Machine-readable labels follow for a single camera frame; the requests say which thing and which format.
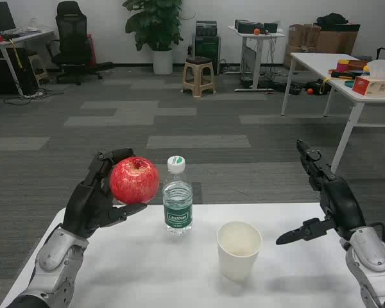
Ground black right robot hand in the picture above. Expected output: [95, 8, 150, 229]
[275, 139, 367, 246]

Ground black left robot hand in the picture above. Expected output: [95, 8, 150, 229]
[60, 147, 148, 240]

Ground red apple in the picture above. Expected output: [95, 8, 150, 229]
[109, 156, 160, 205]

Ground clear water bottle green label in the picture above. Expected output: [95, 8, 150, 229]
[162, 155, 193, 236]

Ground white paper cup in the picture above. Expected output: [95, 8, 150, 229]
[216, 221, 263, 280]

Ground red white tissue box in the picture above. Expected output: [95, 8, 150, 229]
[352, 59, 385, 98]

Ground black yellow tool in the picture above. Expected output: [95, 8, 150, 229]
[330, 71, 357, 80]

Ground orange tray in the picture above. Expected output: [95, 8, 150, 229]
[348, 59, 370, 71]

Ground large white table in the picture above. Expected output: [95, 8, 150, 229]
[280, 52, 385, 189]

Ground plain beige plastic stool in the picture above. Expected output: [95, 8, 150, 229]
[28, 53, 49, 86]

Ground black cabinet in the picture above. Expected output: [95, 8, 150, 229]
[0, 47, 39, 96]

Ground red panel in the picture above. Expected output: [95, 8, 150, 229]
[86, 33, 97, 67]

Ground large brown cardboard box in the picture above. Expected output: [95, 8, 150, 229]
[313, 22, 361, 56]

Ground green plant in white pot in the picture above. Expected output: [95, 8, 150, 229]
[121, 0, 184, 76]

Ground small brown cardboard box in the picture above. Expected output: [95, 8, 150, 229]
[284, 24, 321, 70]

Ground white standing desk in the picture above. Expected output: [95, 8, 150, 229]
[228, 24, 286, 92]

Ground black mesh office chair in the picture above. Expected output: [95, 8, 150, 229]
[46, 1, 115, 86]

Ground white desk with monitor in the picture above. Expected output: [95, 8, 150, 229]
[0, 28, 55, 97]

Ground black bag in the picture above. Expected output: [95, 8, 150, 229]
[314, 12, 349, 28]

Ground beige plastic stool brown seat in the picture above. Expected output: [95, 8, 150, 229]
[182, 56, 217, 98]

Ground black equipment boxes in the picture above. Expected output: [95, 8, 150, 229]
[234, 19, 282, 34]

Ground black green computer tower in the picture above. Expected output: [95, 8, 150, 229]
[192, 34, 221, 75]

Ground black computer monitor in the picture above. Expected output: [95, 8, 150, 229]
[0, 1, 17, 36]

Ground black ribbed case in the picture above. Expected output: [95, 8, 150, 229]
[195, 21, 218, 37]

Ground black device with yellow strap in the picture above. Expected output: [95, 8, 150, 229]
[304, 78, 331, 96]

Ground yellow hanging strap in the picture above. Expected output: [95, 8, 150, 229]
[9, 38, 23, 69]

